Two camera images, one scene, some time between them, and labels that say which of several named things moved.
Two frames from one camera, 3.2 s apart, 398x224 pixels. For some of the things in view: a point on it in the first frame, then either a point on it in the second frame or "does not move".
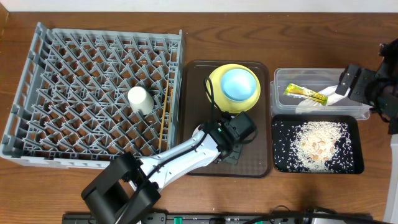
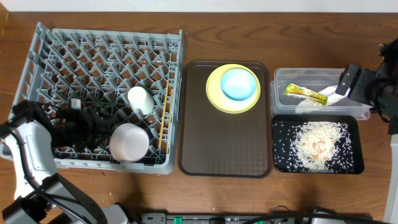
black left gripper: [232, 149] → [90, 125]
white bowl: [196, 130] → [129, 142]
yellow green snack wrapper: [296, 91] does not move
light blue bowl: [238, 84] does not move
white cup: [140, 99] does not move
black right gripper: [357, 91] does not move
